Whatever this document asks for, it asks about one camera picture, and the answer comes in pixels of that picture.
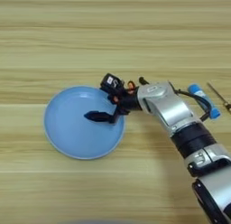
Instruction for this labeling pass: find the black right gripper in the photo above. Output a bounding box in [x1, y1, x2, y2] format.
[83, 87, 143, 124]

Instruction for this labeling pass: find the blue glue stick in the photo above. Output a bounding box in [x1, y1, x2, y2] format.
[187, 83, 222, 120]

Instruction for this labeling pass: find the light blue round plate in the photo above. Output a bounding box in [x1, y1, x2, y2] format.
[43, 85, 126, 161]

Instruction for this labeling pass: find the amber handle screwdriver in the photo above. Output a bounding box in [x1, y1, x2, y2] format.
[206, 81, 231, 114]

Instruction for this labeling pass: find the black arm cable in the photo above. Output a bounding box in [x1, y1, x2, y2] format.
[174, 88, 213, 123]

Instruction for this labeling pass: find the small black box white label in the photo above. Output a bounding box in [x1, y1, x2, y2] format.
[99, 72, 125, 95]

